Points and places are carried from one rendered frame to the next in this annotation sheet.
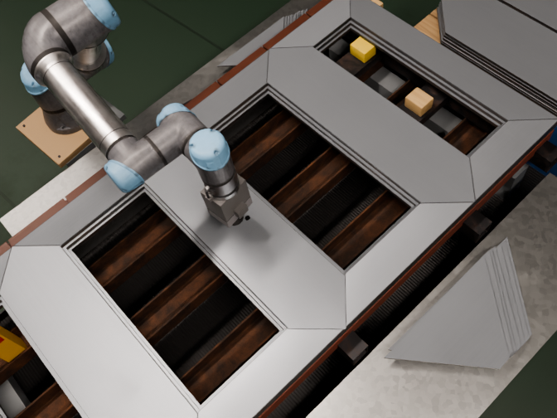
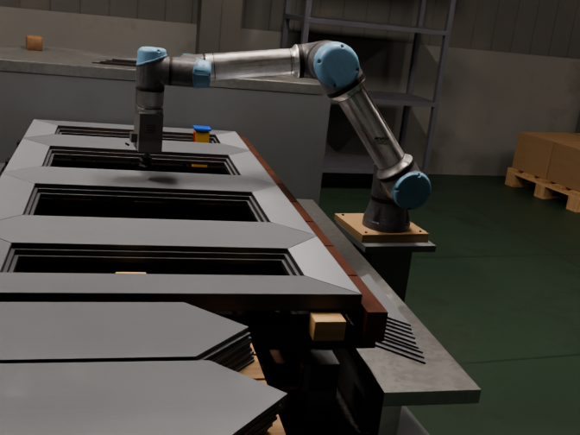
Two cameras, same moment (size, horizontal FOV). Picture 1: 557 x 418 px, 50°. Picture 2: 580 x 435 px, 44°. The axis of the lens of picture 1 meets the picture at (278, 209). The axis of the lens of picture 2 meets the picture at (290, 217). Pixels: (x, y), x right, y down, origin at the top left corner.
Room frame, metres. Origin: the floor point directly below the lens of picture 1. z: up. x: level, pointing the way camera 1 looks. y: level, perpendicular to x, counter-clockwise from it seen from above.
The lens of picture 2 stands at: (1.66, -1.62, 1.37)
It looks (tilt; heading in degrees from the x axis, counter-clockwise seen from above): 17 degrees down; 107
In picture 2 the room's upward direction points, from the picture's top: 6 degrees clockwise
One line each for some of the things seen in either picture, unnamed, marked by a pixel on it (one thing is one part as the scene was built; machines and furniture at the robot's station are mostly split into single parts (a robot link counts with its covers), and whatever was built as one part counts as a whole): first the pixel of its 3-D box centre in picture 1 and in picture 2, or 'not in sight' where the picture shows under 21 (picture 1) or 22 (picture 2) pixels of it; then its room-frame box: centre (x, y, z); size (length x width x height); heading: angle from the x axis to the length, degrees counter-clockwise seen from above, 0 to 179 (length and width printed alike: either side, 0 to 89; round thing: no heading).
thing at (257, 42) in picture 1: (275, 45); (369, 314); (1.42, -0.11, 0.70); 0.39 x 0.12 x 0.04; 121
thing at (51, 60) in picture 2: not in sight; (161, 68); (0.23, 1.11, 1.03); 1.30 x 0.60 x 0.04; 31
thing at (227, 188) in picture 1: (219, 178); (149, 98); (0.72, 0.11, 1.07); 0.08 x 0.08 x 0.05
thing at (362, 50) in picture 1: (362, 49); not in sight; (1.24, -0.35, 0.79); 0.06 x 0.05 x 0.04; 31
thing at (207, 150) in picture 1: (210, 156); (152, 69); (0.72, 0.11, 1.15); 0.09 x 0.08 x 0.11; 28
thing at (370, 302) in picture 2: (150, 147); (282, 202); (1.06, 0.31, 0.80); 1.62 x 0.04 x 0.06; 121
